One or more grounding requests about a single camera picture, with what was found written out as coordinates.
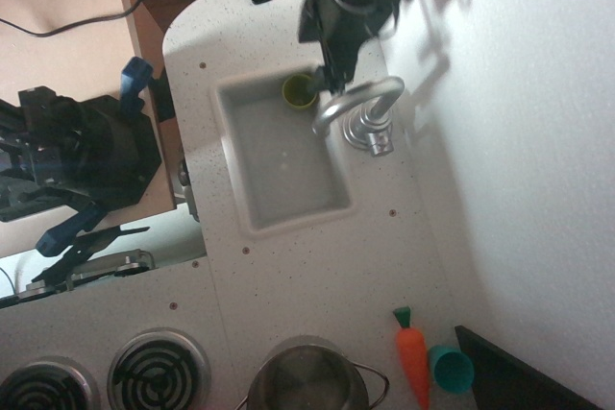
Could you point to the stainless steel pot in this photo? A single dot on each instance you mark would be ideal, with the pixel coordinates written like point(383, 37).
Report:
point(315, 377)

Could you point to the silver curved faucet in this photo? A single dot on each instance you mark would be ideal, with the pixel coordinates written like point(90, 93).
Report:
point(366, 117)

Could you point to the middle stove burner coil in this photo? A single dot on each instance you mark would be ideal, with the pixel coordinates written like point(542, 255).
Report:
point(160, 368)

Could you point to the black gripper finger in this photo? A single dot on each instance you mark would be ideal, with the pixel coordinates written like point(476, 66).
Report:
point(322, 79)
point(342, 77)

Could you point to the blue and black clamp lower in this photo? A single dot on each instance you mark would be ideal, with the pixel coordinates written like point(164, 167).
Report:
point(76, 241)

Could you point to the teal plastic cup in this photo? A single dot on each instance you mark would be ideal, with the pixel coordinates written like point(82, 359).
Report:
point(451, 369)

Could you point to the orange toy carrot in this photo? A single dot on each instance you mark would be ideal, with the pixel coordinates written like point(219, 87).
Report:
point(413, 354)

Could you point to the left stove burner coil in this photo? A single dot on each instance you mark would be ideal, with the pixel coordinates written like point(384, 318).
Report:
point(50, 383)

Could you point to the black panel corner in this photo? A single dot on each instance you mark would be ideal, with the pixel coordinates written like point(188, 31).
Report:
point(502, 381)

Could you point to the black camera mount rig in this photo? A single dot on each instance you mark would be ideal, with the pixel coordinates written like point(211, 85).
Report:
point(57, 152)

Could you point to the stove burner coil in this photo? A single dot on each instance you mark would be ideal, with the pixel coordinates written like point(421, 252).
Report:
point(50, 383)
point(160, 368)

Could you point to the blue clamp upper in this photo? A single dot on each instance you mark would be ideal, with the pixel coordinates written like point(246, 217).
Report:
point(135, 77)

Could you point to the green plastic cup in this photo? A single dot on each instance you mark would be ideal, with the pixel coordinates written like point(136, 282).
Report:
point(297, 91)

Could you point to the white rectangular sink basin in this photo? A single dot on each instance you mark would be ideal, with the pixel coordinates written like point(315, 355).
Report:
point(283, 176)

